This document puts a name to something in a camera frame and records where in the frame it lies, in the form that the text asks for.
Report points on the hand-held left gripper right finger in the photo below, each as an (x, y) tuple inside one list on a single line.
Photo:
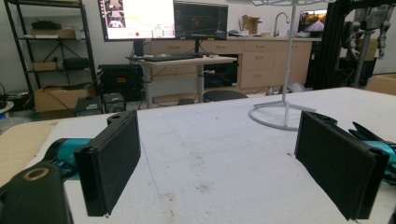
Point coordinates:
[(336, 161)]

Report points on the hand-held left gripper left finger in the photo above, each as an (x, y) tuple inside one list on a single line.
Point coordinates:
[(109, 161)]

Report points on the black computer box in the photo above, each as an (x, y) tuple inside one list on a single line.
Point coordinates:
[(114, 102), (88, 106)]

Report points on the large open cardboard box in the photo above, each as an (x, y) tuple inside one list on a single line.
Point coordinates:
[(59, 98)]

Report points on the black equipment case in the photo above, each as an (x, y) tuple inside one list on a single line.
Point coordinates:
[(120, 81)]

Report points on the brown cardboard sheet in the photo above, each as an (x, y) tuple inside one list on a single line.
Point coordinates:
[(21, 146)]

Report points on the closed cardboard box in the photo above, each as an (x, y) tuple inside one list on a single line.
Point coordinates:
[(383, 83)]

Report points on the black pouch on shelf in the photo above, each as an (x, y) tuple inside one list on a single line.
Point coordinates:
[(76, 63)]

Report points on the small cardboard box on shelf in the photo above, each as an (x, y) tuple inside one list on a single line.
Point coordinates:
[(44, 66)]

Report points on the black keyboard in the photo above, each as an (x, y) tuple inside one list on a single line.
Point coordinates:
[(168, 58)]

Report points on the light wooden standing desk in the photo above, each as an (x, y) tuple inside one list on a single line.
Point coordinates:
[(186, 62)]

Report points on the black metal shelf rack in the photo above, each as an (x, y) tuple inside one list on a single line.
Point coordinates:
[(85, 37)]

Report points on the light wooden cabinet counter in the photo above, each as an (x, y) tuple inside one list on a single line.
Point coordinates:
[(258, 59)]

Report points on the flat cardboard box on shelf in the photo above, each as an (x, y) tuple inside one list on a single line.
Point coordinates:
[(53, 33)]

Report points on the small monitor on counter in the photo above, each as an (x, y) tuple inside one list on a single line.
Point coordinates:
[(313, 21)]

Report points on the monitor with white screen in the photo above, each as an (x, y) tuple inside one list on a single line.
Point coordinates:
[(140, 18)]

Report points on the metal faucet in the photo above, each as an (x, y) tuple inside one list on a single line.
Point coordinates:
[(277, 23)]

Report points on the black bag on shelf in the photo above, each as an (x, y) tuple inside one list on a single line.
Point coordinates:
[(46, 25)]

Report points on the small open cardboard box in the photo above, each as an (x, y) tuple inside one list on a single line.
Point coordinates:
[(251, 25)]

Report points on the monitor with dark screen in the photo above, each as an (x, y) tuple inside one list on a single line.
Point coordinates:
[(200, 20)]

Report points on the black aluminium frame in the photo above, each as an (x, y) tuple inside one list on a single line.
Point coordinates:
[(330, 43)]

